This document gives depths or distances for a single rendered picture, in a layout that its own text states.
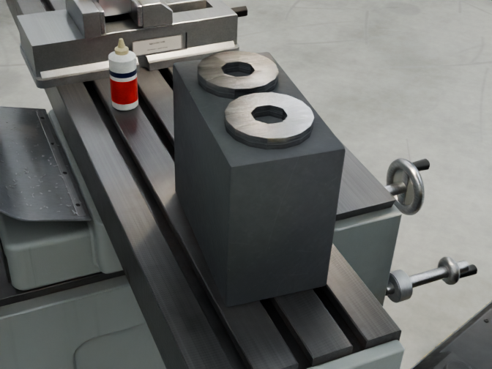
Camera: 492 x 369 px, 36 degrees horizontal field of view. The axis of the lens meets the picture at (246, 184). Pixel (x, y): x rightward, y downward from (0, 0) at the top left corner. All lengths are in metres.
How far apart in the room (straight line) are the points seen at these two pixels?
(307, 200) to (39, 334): 0.57
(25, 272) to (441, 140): 2.09
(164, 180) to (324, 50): 2.55
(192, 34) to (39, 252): 0.44
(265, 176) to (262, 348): 0.18
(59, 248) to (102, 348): 0.23
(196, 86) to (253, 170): 0.16
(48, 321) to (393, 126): 2.04
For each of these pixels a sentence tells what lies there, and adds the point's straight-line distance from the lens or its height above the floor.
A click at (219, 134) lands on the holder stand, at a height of 1.12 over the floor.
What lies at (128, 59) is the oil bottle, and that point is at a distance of 1.12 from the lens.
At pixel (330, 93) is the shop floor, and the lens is 3.15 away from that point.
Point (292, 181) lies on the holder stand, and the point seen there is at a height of 1.09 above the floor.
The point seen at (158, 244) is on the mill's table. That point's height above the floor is 0.93.
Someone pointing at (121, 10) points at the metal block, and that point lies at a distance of 1.26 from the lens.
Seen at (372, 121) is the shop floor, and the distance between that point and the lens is 2.99.
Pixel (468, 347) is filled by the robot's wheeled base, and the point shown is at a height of 0.59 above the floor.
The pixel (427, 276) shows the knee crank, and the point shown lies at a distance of 1.52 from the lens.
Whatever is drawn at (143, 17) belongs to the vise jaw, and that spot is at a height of 1.02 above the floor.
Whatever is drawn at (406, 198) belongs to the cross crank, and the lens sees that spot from 1.55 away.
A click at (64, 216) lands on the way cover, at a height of 0.87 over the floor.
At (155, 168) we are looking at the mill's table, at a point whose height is 0.93.
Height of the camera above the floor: 1.52
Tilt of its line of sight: 36 degrees down
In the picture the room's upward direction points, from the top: 3 degrees clockwise
